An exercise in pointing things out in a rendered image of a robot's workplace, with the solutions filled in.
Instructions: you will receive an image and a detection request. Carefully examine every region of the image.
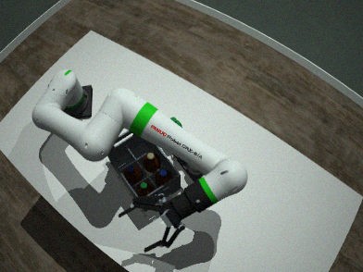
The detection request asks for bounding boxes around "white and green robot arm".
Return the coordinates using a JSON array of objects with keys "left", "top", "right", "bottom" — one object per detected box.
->
[{"left": 32, "top": 69, "right": 248, "bottom": 213}]

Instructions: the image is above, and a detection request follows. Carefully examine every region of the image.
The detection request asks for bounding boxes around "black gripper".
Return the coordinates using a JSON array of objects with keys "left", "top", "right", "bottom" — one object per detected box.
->
[{"left": 118, "top": 192, "right": 197, "bottom": 253}]

